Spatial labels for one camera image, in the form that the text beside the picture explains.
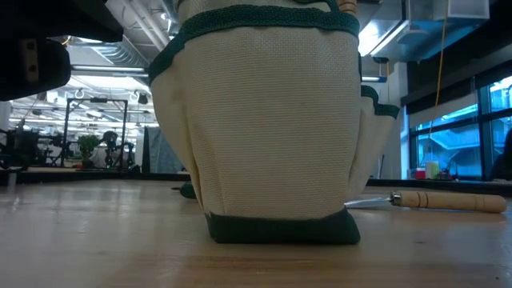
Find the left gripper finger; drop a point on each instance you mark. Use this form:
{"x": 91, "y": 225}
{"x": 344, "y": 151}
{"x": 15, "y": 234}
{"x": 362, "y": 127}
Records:
{"x": 60, "y": 20}

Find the cream canvas gardening bag green trim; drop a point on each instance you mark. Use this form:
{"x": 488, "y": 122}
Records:
{"x": 264, "y": 128}

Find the leafy potted plant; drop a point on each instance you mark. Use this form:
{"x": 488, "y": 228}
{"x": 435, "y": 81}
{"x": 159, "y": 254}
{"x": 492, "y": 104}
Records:
{"x": 88, "y": 146}

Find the long ceiling light strip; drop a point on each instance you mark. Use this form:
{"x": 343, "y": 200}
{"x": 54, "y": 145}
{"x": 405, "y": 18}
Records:
{"x": 374, "y": 79}

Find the small red box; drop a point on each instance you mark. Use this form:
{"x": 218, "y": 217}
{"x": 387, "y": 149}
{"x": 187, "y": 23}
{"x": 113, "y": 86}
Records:
{"x": 420, "y": 174}

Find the person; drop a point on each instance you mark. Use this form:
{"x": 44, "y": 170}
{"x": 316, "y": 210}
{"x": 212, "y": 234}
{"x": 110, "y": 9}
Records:
{"x": 506, "y": 160}

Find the black background rig frame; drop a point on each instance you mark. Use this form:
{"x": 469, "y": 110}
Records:
{"x": 96, "y": 101}

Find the black metal table frame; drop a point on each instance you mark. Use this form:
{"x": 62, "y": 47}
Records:
{"x": 80, "y": 176}

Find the silver ceiling air duct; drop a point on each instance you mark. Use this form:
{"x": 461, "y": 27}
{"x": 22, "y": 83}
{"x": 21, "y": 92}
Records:
{"x": 468, "y": 10}

